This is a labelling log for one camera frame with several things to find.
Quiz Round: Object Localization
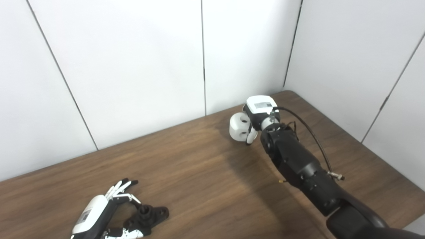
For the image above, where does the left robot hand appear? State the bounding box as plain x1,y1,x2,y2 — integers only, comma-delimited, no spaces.
70,178,144,239

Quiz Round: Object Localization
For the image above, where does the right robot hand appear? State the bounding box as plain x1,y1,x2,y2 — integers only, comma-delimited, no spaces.
242,95,281,146

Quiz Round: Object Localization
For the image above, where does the round white piece with holes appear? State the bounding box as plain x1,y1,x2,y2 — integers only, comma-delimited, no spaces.
229,112,253,143

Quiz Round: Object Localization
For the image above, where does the black flanged holder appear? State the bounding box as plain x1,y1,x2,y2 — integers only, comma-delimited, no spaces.
125,205,170,237

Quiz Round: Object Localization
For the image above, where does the thin right wire loop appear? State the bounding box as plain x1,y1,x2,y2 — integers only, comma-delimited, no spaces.
281,121,299,142

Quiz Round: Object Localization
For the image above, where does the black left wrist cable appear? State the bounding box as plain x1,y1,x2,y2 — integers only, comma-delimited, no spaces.
274,107,345,181

